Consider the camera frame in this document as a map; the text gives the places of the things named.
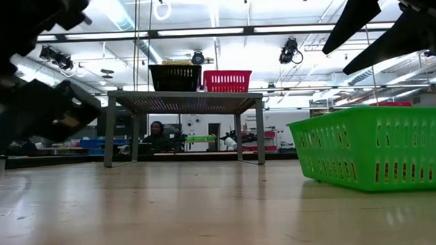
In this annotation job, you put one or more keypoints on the yellow crayon box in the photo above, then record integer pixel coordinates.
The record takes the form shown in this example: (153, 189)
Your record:
(176, 62)

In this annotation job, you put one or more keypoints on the black plastic basket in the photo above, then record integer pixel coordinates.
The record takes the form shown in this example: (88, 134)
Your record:
(174, 78)

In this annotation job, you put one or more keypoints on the red crate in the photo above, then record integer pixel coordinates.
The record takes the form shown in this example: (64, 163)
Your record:
(269, 134)

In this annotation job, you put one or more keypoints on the blue crate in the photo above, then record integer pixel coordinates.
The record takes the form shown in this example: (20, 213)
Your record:
(95, 143)

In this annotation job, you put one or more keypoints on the red plastic basket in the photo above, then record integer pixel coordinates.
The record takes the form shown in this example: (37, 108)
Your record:
(227, 82)

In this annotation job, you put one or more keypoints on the black overhead crossbar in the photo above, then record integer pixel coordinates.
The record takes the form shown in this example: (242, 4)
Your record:
(200, 32)

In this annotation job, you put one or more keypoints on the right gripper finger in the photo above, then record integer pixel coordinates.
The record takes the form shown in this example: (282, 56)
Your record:
(393, 40)
(356, 16)

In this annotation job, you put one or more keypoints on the grey perforated metal riser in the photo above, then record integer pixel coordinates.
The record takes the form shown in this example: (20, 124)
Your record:
(184, 96)

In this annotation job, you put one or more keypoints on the black metal table frame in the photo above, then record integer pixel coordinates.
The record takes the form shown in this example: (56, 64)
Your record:
(204, 156)

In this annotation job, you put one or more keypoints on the person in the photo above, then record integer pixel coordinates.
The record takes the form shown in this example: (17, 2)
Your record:
(157, 139)

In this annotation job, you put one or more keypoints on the green tray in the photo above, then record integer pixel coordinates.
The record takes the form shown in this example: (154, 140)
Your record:
(200, 138)

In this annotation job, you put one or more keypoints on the green plastic basket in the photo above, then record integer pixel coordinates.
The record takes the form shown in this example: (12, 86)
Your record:
(368, 150)

